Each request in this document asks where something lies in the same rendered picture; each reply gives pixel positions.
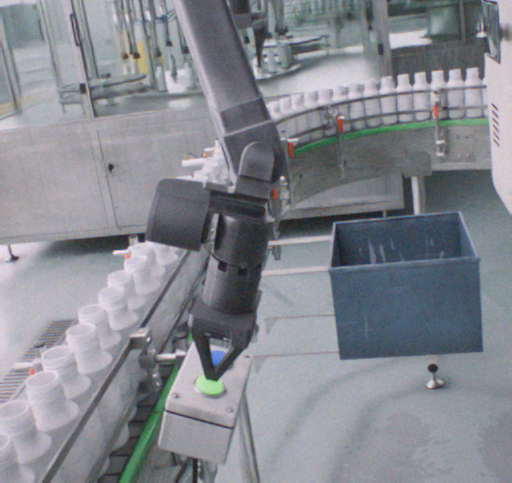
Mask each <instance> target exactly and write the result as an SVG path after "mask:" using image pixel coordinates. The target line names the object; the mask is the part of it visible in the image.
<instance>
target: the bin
mask: <svg viewBox="0 0 512 483"><path fill-rule="evenodd" d="M323 241H331V242H330V250H329V260H328V265H326V266H313V267H300V268H287V270H273V271H262V273H261V277H268V276H281V275H294V274H308V273H322V272H328V274H329V279H330V285H331V294H332V304H334V312H335V313H324V314H308V315H293V316H277V317H264V323H266V330H267V334H269V332H270V330H271V328H272V327H273V325H274V323H275V321H276V320H287V318H303V317H319V316H335V322H336V330H337V339H338V348H339V350H328V351H310V352H292V353H274V355H256V356H254V361H255V368H256V374H258V373H259V370H260V368H261V366H262V364H263V362H264V361H266V359H267V358H273V357H292V356H310V354H328V353H339V357H340V360H359V359H377V358H390V357H396V356H415V355H434V354H452V353H471V352H484V345H483V324H482V304H481V284H480V264H479V262H481V257H480V254H479V251H477V249H476V247H475V244H474V242H473V239H472V236H471V233H470V231H469V229H468V226H467V224H466V221H465V218H464V215H463V213H462V211H452V212H441V213H429V214H417V215H406V216H394V217H382V218H371V219H358V221H346V222H335V223H334V224H333V233H331V235H326V237H313V238H302V239H289V240H277V241H269V245H268V246H273V245H286V244H299V243H310V242H323Z"/></svg>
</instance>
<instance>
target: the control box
mask: <svg viewBox="0 0 512 483"><path fill-rule="evenodd" d="M253 359H254V358H253V356H251V355H247V353H243V352H242V353H241V355H240V356H239V357H238V358H237V359H236V360H235V362H234V363H233V364H232V365H230V366H229V368H228V369H227V370H226V371H225V373H224V375H223V376H222V377H221V378H220V380H221V382H222V390H221V392H219V393H216V394H210V393H205V392H203V390H201V389H199V388H198V387H197V385H195V384H197V380H198V379H199V378H200V377H201V376H204V372H203V368H202V364H201V361H200V357H199V353H198V351H196V348H195V345H194V342H193V343H192V345H191V347H190V349H189V352H188V354H187V357H186V359H185V361H184V363H183V366H182V368H181V370H180V372H178V375H177V377H176V380H175V382H174V384H173V386H172V388H171V390H170V394H169V396H168V398H167V402H166V409H165V413H164V418H163V423H162V428H161V435H160V440H158V443H159V447H160V448H162V449H166V451H170V452H173V453H178V454H182V455H185V456H187V458H186V460H185V462H184V463H183V465H182V467H181V470H180V471H179V473H178V475H177V477H176V478H174V480H173V482H172V483H185V481H186V480H187V478H188V476H189V475H190V473H191V471H192V483H198V477H199V463H198V460H199V459H201V460H205V461H209V462H213V463H217V464H221V465H224V464H225V463H226V459H227V456H228V452H229V449H231V444H232V440H233V437H234V433H235V430H236V425H237V422H238V418H239V414H240V411H241V406H242V403H243V399H244V395H245V391H246V385H247V381H249V377H250V373H251V367H252V363H253Z"/></svg>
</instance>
